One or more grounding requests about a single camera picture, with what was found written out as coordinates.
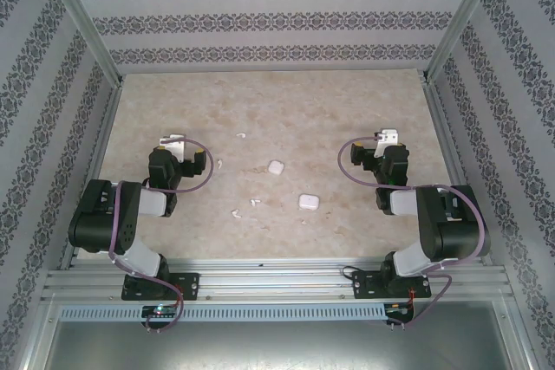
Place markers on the large white earbud charging case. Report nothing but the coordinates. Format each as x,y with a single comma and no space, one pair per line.
309,202

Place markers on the small white earbud charging case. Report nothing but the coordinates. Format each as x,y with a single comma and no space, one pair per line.
276,167

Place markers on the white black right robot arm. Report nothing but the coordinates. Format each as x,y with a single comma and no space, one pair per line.
455,231

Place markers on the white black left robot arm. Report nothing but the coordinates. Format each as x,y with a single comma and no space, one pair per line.
99,214

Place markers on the small circuit board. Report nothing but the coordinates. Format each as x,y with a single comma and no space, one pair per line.
161,310
396,309

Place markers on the grey metal sheet panel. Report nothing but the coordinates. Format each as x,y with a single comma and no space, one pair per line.
277,348

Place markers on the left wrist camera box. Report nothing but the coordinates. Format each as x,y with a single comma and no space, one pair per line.
173,141

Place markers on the aluminium table side rail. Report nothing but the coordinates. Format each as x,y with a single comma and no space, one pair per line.
97,162
453,162

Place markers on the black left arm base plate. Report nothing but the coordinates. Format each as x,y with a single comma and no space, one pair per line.
188,284

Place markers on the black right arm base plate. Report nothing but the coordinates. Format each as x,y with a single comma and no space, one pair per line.
364,285

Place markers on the aluminium mounting rail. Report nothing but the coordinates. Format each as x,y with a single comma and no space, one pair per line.
273,279

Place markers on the aluminium frame corner post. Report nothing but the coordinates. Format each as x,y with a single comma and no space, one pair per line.
78,14
464,14

